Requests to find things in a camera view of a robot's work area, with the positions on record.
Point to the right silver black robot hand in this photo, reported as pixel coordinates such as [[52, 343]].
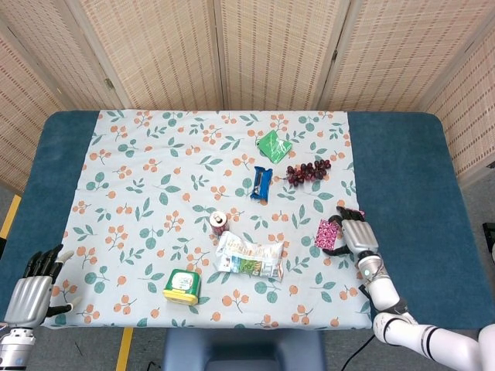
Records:
[[359, 237]]

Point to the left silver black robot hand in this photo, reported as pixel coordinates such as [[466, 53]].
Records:
[[29, 301]]

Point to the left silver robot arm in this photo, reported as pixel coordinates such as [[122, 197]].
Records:
[[15, 344]]

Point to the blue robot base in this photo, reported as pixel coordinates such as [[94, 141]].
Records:
[[243, 348]]

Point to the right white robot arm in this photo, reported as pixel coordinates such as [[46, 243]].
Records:
[[386, 297]]

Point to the floral tablecloth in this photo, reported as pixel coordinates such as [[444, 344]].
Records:
[[154, 201]]

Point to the blue table cover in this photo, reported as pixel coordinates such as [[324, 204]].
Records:
[[406, 174]]

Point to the dark red grape bunch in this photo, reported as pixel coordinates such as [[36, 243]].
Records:
[[307, 173]]

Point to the yellow floor tape strip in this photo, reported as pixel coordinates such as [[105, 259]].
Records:
[[124, 349], [11, 216]]

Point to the blue cookie packet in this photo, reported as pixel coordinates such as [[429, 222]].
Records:
[[261, 184]]

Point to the white crumpled snack bag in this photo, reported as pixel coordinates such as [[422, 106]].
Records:
[[249, 259]]

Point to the green snack packet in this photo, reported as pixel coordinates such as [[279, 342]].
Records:
[[274, 147]]

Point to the black box object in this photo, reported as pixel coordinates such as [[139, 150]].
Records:
[[490, 236]]

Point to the red drink can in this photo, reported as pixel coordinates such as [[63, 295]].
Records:
[[219, 223]]

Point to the green yellow plastic container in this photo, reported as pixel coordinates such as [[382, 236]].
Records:
[[181, 288]]

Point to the woven bamboo screen panel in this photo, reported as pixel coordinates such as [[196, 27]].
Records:
[[46, 46], [19, 127], [470, 112], [162, 54], [278, 54], [402, 54]]

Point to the brass screen hinge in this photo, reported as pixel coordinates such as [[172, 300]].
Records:
[[109, 83], [334, 54]]

